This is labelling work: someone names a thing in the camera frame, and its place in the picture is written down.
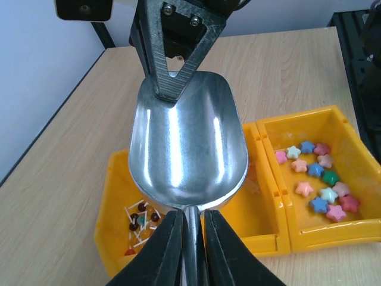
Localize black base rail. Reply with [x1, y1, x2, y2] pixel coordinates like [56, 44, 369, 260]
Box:
[327, 10, 376, 132]

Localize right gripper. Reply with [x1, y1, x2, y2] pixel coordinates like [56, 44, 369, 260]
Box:
[129, 1, 238, 102]

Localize yellow star candy bin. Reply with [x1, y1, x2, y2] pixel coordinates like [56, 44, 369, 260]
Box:
[257, 105, 380, 252]

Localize metal scoop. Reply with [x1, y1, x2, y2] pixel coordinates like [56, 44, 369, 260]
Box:
[129, 71, 248, 285]

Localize yellow lollipop bin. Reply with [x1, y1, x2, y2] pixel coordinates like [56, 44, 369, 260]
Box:
[94, 150, 165, 278]

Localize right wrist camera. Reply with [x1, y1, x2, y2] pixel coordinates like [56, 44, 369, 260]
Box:
[54, 0, 113, 22]

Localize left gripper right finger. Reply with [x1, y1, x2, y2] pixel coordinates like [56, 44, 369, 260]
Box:
[204, 210, 285, 286]

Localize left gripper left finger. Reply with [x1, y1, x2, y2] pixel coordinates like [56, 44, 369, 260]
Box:
[107, 210, 183, 286]

